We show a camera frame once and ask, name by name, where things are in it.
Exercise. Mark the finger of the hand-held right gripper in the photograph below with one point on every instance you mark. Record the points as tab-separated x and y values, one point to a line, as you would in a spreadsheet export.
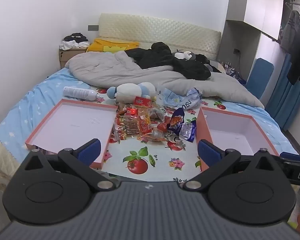
293	156

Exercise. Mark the blue orange print snack packet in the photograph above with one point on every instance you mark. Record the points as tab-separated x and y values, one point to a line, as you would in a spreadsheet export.
177	121

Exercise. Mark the yellow pillow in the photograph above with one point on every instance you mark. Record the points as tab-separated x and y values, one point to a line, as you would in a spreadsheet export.
102	45

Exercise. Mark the wall outlet with plug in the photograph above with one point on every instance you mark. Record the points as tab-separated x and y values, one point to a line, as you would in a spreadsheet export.
237	51

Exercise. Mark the blue chair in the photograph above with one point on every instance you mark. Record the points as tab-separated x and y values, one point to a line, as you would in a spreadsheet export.
261	77

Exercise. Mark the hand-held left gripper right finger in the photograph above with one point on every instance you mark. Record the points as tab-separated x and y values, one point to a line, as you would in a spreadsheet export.
207	152

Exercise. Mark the brown dried snack packet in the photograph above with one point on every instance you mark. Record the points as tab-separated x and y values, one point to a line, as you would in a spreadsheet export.
158	113

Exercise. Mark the white blue printed plastic bag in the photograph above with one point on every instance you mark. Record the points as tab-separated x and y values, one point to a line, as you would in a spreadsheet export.
191	102

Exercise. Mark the pink box lid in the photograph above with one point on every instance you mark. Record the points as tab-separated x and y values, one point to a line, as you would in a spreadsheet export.
72	127

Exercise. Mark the blue curtain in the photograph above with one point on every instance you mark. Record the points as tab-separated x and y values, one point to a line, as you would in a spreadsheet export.
285	100

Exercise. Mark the blue white snack packet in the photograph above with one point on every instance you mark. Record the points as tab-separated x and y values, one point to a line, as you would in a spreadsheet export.
188	131

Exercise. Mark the white wall cabinet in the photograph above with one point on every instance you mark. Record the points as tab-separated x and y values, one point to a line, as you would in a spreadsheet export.
255	2

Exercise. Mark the black clothing heap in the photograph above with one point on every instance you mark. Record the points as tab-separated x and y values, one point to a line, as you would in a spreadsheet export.
160	58

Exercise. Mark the row of small bottles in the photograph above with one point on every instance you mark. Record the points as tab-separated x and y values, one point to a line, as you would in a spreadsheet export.
227	65

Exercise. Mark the pink cardboard box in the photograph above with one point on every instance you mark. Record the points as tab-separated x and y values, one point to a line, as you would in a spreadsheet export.
230	132

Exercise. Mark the blue bed sheet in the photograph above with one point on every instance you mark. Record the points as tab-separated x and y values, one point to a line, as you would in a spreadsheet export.
27	105

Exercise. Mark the white blue plush toy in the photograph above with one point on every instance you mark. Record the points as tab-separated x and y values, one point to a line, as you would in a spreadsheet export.
130	90

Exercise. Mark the pile of mixed snacks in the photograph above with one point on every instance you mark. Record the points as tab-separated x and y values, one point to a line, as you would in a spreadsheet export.
140	125

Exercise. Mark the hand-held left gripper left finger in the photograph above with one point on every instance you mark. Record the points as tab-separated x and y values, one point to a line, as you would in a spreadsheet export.
91	150

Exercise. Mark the cream quilted headboard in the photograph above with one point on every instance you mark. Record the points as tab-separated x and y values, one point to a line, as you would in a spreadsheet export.
165	32

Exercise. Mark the grey white plush toy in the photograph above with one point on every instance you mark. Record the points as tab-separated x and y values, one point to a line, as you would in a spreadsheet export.
185	55

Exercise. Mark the fruit print mat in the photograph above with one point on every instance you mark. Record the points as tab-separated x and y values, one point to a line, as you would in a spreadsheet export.
162	160

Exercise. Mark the grey duvet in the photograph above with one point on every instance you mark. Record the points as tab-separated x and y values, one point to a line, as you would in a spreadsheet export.
130	75

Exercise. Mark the grey wall switch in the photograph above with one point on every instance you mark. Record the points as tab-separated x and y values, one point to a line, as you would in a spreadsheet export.
93	27

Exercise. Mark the clear light blue plastic bag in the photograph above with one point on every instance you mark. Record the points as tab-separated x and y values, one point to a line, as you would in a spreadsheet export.
171	97

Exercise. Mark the white spray bottle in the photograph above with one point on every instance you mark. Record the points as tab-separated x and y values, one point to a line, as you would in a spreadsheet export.
80	93

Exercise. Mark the plastic wrapped mattress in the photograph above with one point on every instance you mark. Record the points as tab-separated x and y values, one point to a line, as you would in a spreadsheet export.
5	152

